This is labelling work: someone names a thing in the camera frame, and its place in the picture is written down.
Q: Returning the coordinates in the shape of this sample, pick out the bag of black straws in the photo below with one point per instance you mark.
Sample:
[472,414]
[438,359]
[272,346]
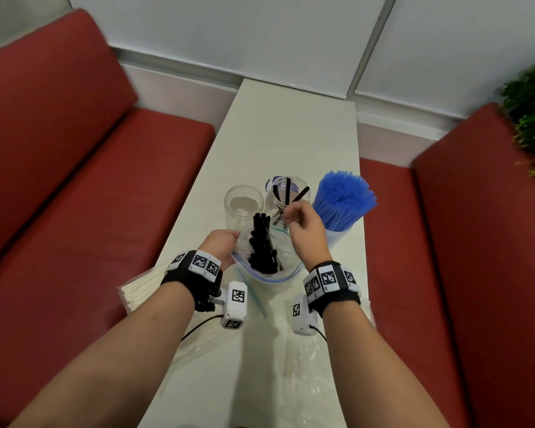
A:
[263,249]

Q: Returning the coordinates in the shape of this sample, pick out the clear plastic bag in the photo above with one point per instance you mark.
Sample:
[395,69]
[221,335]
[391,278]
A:
[312,378]

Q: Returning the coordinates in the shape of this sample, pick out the person's right hand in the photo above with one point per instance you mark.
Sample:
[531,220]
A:
[310,240]

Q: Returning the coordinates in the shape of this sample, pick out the person's left hand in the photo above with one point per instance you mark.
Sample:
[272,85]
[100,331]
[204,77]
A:
[220,247]

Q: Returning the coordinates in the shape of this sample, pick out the clear bag with white strips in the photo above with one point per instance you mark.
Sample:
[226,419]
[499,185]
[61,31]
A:
[285,271]

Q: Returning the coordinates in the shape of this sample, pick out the small bunch of black straws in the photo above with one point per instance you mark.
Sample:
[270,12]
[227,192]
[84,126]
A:
[287,191]

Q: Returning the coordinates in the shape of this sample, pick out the green plant hedge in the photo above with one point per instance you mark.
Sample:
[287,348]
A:
[532,111]

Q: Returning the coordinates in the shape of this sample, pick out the black wristband with markers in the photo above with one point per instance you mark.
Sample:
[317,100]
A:
[334,298]
[189,283]

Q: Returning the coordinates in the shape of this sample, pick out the red sofa beside plant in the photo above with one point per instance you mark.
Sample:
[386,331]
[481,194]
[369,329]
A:
[486,271]

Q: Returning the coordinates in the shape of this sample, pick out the clear glass jar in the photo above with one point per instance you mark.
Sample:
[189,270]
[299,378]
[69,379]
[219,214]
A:
[278,205]
[243,205]

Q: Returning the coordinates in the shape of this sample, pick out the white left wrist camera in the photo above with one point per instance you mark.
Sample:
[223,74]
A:
[234,307]

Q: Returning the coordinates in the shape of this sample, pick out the black right wristband with markers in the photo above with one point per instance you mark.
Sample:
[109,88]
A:
[334,298]

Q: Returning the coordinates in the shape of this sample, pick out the small bunch of blue straws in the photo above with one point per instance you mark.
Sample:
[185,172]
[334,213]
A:
[343,198]

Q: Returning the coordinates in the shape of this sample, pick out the person's right forearm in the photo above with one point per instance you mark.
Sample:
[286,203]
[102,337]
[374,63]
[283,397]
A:
[379,374]

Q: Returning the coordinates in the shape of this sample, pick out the black left wristband with markers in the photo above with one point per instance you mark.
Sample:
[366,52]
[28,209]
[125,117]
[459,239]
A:
[189,283]

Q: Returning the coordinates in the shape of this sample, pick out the person's left forearm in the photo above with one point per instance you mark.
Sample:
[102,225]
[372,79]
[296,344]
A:
[107,361]

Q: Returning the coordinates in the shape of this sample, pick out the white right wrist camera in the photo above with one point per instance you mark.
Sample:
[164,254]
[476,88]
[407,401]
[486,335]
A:
[303,323]

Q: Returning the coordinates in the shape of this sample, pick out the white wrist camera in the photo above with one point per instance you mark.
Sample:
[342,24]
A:
[303,323]
[234,307]

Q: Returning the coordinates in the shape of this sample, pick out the frosted plastic jar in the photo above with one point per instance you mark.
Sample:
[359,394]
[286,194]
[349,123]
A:
[336,238]

